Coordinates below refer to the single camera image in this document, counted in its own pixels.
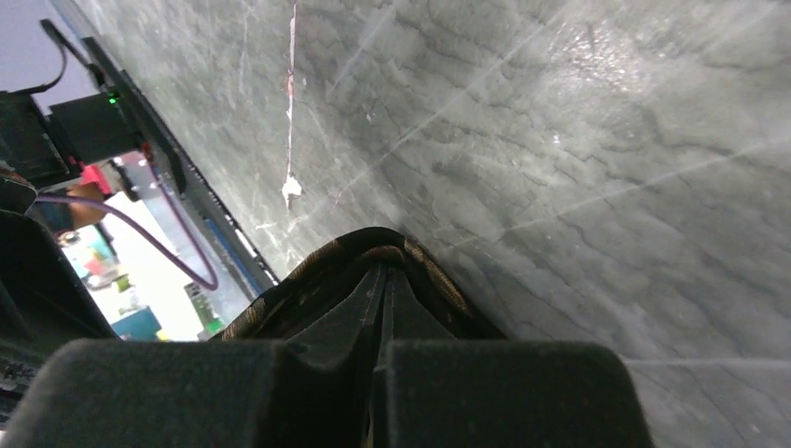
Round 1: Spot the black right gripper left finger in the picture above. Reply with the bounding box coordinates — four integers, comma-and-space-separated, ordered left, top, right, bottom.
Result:
1, 266, 386, 447

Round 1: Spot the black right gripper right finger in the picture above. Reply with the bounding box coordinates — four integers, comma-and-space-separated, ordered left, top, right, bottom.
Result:
373, 267, 654, 447

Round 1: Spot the black floral gold tie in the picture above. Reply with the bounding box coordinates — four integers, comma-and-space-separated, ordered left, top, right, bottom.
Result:
214, 227, 506, 342

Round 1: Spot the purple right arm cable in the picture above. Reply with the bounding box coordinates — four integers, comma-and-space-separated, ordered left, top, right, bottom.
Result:
34, 179, 220, 293

